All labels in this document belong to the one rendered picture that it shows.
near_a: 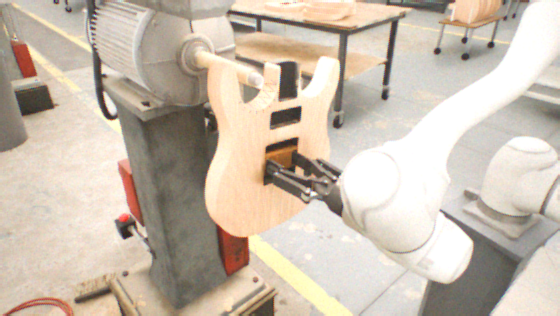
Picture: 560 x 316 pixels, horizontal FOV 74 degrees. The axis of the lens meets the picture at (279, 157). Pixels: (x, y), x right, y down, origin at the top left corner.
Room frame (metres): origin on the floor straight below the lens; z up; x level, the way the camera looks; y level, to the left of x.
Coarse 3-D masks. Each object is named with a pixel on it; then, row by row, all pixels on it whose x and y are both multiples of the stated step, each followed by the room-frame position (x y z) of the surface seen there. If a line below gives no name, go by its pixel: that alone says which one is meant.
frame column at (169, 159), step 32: (128, 128) 0.99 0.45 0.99; (160, 128) 0.94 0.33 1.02; (192, 128) 1.00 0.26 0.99; (160, 160) 0.93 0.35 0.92; (192, 160) 0.99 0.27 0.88; (160, 192) 0.92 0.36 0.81; (192, 192) 0.98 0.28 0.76; (160, 224) 0.92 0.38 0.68; (192, 224) 0.97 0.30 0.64; (160, 256) 0.97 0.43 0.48; (192, 256) 0.96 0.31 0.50; (160, 288) 0.97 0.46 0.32; (192, 288) 0.94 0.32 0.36
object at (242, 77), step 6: (204, 54) 0.81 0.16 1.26; (210, 54) 0.81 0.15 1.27; (198, 60) 0.82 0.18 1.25; (204, 60) 0.80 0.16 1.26; (210, 60) 0.78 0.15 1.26; (228, 60) 0.76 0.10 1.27; (234, 66) 0.73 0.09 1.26; (240, 66) 0.72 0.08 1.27; (240, 72) 0.70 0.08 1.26; (246, 72) 0.69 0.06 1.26; (240, 78) 0.70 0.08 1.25; (246, 78) 0.69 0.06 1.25; (246, 84) 0.69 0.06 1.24
